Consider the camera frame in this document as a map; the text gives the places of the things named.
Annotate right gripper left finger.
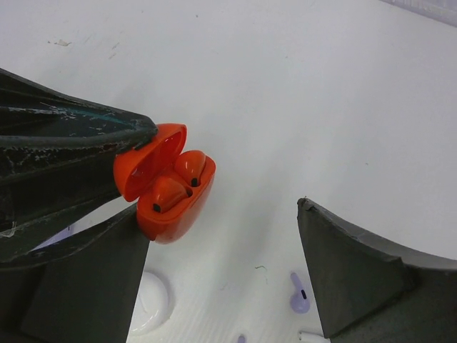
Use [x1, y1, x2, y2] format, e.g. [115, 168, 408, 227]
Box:
[1, 206, 149, 342]

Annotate white earbud charging case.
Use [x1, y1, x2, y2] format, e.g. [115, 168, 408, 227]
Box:
[129, 270, 175, 337]

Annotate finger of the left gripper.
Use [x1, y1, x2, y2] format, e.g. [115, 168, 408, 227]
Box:
[1, 155, 120, 262]
[1, 69, 158, 184]

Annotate orange earbud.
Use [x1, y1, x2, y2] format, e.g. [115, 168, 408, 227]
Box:
[174, 150, 206, 187]
[151, 176, 192, 214]

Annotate white earbud lower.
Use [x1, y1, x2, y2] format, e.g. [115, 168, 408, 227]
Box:
[298, 330, 328, 343]

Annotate purple earbud charging case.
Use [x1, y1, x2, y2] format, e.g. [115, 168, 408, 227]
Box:
[33, 225, 74, 250]

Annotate purple earbud upper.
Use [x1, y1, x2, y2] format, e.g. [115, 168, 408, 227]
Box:
[290, 272, 311, 314]

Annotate orange earbud charging case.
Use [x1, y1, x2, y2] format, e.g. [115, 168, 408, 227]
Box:
[113, 123, 216, 244]

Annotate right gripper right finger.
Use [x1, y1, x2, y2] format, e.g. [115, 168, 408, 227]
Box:
[297, 198, 456, 342]

